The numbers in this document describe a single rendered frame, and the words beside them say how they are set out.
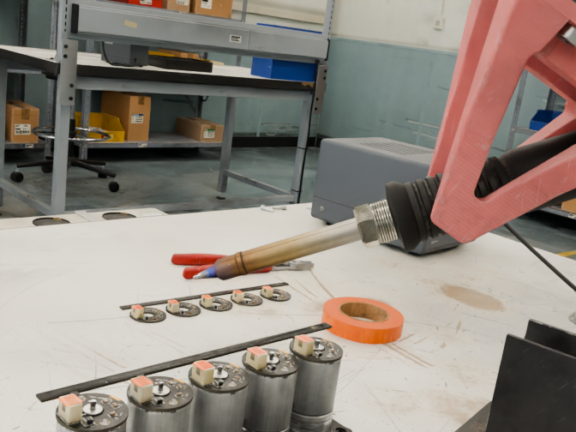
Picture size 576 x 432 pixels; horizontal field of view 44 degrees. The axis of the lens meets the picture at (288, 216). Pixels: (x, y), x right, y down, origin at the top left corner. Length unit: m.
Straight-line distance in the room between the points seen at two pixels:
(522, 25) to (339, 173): 0.57
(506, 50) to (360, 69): 6.05
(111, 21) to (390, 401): 2.44
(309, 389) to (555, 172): 0.15
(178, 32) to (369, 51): 3.47
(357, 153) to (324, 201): 0.07
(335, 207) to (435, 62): 5.04
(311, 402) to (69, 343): 0.18
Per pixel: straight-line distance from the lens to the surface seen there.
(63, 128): 2.80
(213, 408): 0.29
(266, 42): 3.21
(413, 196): 0.24
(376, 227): 0.24
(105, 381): 0.29
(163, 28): 2.89
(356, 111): 6.27
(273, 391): 0.31
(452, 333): 0.55
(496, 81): 0.22
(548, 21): 0.21
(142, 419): 0.28
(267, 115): 6.13
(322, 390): 0.33
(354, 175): 0.75
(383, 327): 0.50
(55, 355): 0.45
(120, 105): 4.94
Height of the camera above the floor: 0.95
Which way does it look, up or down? 14 degrees down
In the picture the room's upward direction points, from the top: 8 degrees clockwise
